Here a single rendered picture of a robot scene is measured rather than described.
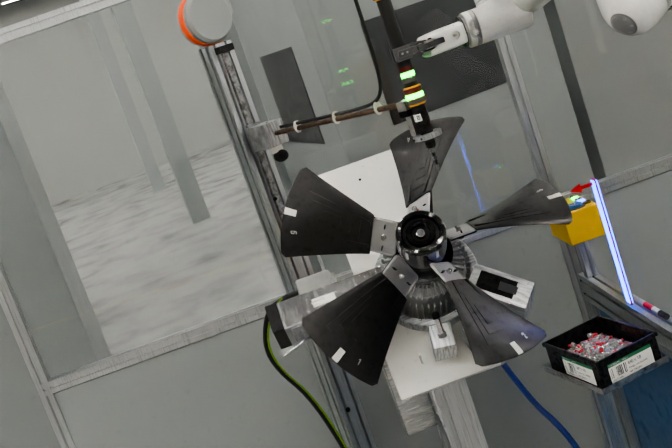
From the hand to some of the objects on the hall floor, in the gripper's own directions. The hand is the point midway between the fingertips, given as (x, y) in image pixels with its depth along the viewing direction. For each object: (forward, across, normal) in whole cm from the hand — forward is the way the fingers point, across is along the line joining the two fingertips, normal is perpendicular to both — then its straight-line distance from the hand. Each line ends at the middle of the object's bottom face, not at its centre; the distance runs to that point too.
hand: (400, 53), depth 217 cm
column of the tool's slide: (+42, -59, +162) cm, 178 cm away
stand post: (+14, -11, +163) cm, 164 cm away
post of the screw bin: (-17, +11, +163) cm, 164 cm away
